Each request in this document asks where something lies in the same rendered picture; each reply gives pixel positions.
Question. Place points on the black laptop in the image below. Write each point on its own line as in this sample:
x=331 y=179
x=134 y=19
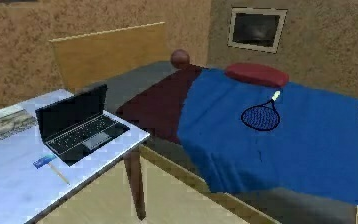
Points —
x=77 y=128

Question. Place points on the white table with brown legs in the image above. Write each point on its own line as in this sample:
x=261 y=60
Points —
x=17 y=186

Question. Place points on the brown ball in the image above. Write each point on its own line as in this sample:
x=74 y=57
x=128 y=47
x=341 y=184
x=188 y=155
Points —
x=180 y=58

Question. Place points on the red pillow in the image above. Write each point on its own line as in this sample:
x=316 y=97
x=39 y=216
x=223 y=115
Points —
x=257 y=74

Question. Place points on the white framed picture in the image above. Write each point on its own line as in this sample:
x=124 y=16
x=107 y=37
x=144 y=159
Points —
x=256 y=30

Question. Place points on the bed with blue blanket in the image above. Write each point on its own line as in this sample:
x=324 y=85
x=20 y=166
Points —
x=253 y=150

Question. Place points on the grey book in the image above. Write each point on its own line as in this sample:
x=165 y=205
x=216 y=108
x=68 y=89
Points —
x=7 y=125

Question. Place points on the dark blue tennis racket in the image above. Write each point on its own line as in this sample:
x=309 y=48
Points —
x=261 y=116

